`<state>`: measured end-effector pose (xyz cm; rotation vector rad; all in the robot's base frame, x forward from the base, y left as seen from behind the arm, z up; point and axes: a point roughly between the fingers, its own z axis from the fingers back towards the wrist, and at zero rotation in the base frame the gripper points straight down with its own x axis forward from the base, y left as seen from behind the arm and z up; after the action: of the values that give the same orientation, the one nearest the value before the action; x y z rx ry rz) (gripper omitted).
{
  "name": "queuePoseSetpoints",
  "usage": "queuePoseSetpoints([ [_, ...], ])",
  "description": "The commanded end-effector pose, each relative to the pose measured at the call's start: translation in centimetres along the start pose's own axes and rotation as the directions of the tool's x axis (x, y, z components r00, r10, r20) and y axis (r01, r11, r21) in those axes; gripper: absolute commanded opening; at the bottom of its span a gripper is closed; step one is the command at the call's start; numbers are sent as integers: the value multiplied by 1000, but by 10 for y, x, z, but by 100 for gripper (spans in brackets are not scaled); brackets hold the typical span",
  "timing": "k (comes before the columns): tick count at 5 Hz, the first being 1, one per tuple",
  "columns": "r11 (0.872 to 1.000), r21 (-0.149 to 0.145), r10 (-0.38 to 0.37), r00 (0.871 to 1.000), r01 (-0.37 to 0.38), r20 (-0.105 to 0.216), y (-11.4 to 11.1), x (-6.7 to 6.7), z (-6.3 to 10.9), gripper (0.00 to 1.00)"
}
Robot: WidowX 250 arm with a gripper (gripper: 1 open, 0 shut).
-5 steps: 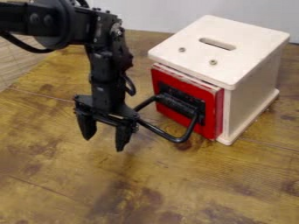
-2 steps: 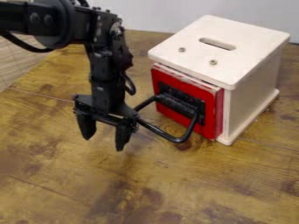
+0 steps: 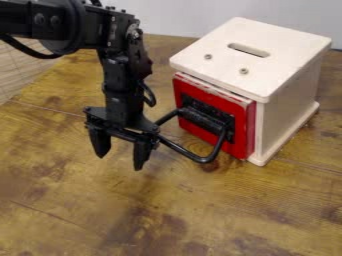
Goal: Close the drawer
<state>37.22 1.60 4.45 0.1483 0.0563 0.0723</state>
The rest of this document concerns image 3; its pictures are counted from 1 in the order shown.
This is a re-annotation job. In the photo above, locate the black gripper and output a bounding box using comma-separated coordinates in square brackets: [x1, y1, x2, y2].
[84, 28, 161, 171]

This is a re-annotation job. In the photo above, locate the black metal drawer handle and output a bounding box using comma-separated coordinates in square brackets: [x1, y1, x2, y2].
[151, 93, 237, 165]

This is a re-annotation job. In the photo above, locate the red wooden drawer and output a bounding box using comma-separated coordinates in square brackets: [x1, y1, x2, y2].
[173, 72, 257, 160]

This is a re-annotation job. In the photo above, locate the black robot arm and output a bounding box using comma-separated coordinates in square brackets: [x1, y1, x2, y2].
[0, 0, 159, 169]

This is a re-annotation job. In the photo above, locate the white wooden drawer cabinet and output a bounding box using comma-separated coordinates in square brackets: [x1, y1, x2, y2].
[170, 17, 332, 166]

